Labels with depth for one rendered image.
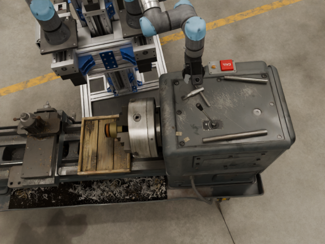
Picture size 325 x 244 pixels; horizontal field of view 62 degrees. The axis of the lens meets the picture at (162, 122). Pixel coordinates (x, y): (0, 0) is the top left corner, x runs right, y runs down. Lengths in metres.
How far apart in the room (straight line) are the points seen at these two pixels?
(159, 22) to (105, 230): 1.83
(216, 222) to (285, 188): 0.66
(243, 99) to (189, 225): 1.36
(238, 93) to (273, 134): 0.25
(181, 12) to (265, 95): 0.56
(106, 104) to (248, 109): 1.57
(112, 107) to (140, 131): 1.28
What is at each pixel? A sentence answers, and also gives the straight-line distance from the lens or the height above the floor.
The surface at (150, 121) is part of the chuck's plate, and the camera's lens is 1.27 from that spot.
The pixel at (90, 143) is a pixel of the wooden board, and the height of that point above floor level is 0.89.
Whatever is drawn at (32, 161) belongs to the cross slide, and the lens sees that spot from 1.68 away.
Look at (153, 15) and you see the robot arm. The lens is 1.09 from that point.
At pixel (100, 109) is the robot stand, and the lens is 2.55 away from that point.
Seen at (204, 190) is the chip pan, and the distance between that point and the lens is 1.87.
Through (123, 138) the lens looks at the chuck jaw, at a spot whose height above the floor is 1.11.
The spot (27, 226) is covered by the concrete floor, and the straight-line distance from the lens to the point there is 2.72.
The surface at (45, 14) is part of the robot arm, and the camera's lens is 1.65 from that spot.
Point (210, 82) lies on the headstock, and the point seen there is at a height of 1.26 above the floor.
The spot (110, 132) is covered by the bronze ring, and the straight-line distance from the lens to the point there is 1.42.
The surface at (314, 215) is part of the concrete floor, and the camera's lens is 2.62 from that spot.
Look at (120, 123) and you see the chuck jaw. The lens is 1.41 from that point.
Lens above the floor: 2.38
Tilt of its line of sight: 65 degrees down
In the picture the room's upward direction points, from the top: 9 degrees counter-clockwise
